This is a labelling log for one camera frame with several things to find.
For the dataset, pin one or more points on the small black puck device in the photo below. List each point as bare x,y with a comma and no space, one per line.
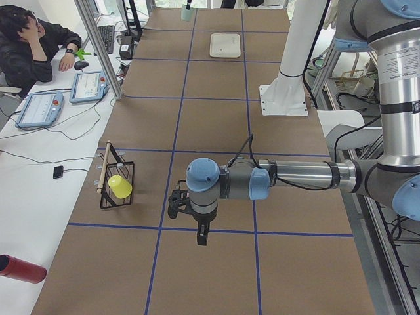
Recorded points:
58,172

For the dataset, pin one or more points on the red water bottle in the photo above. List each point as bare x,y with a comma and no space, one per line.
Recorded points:
18,269

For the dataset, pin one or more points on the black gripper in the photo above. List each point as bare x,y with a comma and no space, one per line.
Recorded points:
200,220

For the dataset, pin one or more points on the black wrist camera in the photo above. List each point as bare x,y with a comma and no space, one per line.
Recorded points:
179,202

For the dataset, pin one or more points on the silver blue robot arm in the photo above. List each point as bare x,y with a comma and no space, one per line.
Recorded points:
391,29

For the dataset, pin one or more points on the wooden dowel rack handle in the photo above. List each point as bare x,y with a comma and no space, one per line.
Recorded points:
103,169

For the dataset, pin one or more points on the pale green plastic cup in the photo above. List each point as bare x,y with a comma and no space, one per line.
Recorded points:
186,12

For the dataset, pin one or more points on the aluminium frame post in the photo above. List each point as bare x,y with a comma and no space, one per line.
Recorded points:
89,23

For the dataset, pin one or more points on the seated person in black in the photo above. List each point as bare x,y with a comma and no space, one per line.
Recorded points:
28,46

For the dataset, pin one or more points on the near blue teach pendant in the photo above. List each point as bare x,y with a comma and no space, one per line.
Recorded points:
40,110

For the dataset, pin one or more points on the black wire cup rack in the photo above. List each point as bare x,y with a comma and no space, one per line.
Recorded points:
117,165

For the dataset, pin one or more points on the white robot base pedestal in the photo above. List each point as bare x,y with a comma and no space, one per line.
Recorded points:
285,96

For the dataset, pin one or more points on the black keyboard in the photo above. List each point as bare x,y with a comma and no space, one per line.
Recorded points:
107,33

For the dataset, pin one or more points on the black computer mouse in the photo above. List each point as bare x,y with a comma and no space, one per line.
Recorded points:
81,64

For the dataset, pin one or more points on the far blue teach pendant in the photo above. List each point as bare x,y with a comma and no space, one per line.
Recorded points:
88,87

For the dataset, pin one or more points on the white rectangular tray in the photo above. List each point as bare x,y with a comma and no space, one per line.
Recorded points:
225,45

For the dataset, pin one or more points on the white plastic chair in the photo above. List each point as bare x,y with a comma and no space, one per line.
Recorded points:
338,122

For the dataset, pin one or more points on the black box on desk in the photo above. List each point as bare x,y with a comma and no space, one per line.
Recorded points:
126,47

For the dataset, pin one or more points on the yellow plastic cup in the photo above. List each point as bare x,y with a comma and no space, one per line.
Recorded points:
120,186

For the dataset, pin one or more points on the blue teach pendant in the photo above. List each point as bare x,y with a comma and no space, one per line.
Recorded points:
40,110
88,87

